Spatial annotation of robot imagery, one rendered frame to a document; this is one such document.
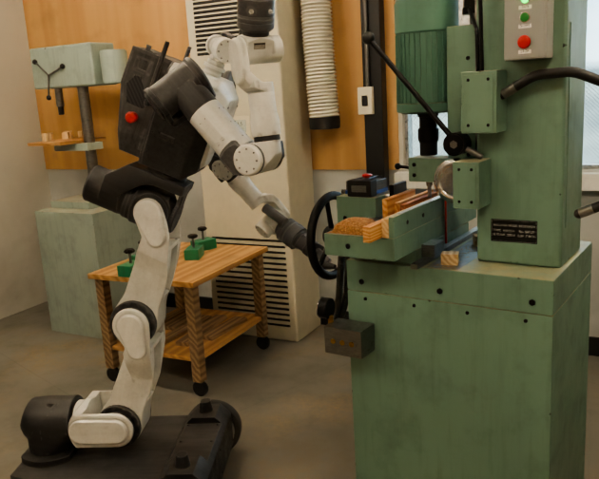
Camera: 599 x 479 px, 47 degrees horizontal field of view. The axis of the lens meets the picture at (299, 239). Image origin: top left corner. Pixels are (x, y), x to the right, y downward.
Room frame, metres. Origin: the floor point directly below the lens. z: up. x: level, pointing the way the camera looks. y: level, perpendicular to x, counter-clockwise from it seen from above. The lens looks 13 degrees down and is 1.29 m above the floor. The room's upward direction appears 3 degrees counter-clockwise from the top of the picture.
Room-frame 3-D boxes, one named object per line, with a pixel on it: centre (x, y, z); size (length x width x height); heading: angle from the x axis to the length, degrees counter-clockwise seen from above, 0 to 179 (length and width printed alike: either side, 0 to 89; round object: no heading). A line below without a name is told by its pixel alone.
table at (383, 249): (2.01, -0.28, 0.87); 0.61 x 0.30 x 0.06; 145
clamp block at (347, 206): (2.06, -0.21, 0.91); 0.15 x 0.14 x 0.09; 145
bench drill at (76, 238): (3.84, 1.13, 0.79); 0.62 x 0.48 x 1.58; 61
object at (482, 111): (1.73, -0.48, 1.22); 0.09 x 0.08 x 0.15; 55
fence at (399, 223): (1.93, -0.40, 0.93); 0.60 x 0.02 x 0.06; 145
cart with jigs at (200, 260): (3.13, 0.56, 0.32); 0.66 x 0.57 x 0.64; 153
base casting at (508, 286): (1.91, -0.49, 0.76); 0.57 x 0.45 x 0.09; 55
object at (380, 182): (2.06, -0.21, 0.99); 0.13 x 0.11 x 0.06; 145
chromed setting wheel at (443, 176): (1.80, -0.42, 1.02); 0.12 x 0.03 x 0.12; 55
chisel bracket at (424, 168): (1.96, -0.40, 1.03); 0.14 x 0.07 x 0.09; 55
